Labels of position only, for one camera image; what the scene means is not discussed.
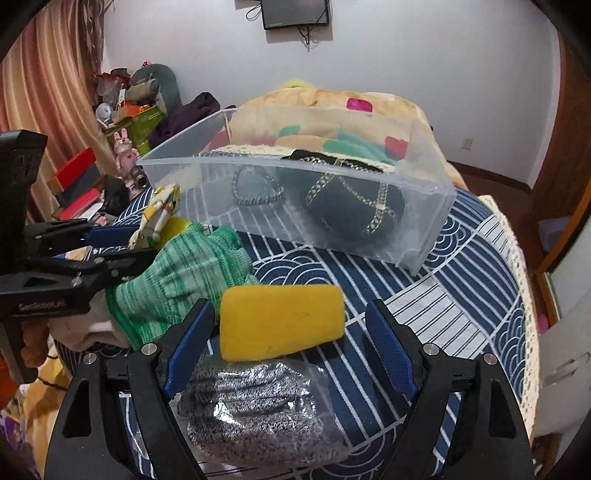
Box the colourful patchwork fleece blanket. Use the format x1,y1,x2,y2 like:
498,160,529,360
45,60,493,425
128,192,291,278
209,87,468,190

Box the orange striped curtain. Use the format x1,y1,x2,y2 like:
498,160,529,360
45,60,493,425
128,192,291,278
1,1,115,222

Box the dark purple garment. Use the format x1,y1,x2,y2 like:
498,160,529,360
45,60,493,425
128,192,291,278
147,92,221,149

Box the yellow felt ball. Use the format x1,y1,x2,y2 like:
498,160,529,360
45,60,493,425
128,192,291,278
158,216,191,248

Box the green knitted glove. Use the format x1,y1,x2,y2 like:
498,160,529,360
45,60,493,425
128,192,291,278
106,222,259,350

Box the small wall monitor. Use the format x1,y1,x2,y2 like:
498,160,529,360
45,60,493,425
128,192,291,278
260,0,329,30

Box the pink rabbit figurine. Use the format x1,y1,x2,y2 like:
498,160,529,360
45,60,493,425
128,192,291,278
113,128,138,185

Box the red flat box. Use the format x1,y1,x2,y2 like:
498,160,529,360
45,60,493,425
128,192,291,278
46,148,96,195

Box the clear plastic storage box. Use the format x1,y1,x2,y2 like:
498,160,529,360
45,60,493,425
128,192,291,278
141,106,456,273

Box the green cardboard box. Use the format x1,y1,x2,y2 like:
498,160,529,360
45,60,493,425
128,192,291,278
105,106,164,155

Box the yellow rectangular sponge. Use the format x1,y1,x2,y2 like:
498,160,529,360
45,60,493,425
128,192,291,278
219,285,346,362

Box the black bag with chain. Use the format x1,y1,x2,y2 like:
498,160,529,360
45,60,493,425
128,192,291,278
280,168,406,245

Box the yellow green plush pillow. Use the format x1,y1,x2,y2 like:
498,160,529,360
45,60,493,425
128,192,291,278
280,79,314,89

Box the blue white patterned tablecloth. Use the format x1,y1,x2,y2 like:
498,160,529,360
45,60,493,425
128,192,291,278
55,184,541,480

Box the white wall socket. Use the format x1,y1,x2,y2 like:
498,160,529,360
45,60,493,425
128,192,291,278
462,138,473,151

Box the person's left hand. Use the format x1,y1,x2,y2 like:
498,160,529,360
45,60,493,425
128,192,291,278
21,319,49,368

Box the grey gloves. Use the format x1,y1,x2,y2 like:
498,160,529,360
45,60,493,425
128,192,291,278
171,356,349,468

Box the grey plush toy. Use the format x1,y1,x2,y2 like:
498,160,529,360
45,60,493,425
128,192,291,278
125,63,182,116

